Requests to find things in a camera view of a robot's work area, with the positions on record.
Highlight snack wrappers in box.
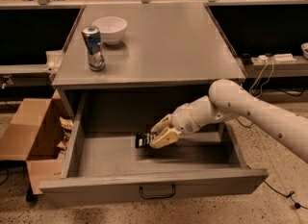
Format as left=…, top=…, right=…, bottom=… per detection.
left=57, top=117, right=74, bottom=150

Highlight black floor cable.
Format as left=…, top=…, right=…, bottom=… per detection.
left=245, top=164, right=308, bottom=211

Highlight open cardboard box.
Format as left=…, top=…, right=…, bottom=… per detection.
left=0, top=91, right=73, bottom=195

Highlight black drawer handle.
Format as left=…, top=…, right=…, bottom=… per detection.
left=139, top=185, right=176, bottom=200

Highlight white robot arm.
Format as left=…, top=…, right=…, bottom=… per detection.
left=150, top=79, right=308, bottom=162

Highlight open grey top drawer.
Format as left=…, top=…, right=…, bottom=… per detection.
left=39, top=89, right=268, bottom=207

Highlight blue silver drink can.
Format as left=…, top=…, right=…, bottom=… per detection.
left=82, top=26, right=105, bottom=71

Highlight white plug adapter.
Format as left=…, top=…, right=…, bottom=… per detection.
left=258, top=55, right=269, bottom=62

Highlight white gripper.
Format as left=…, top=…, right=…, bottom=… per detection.
left=150, top=103, right=200, bottom=149

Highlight grey metal drawer cabinet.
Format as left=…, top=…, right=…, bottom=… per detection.
left=53, top=2, right=245, bottom=116

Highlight white ceramic bowl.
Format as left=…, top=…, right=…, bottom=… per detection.
left=92, top=16, right=127, bottom=45

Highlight dark chocolate rxbar wrapper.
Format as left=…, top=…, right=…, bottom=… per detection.
left=135, top=133, right=157, bottom=148

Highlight white power strip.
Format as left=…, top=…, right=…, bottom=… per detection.
left=273, top=54, right=296, bottom=63

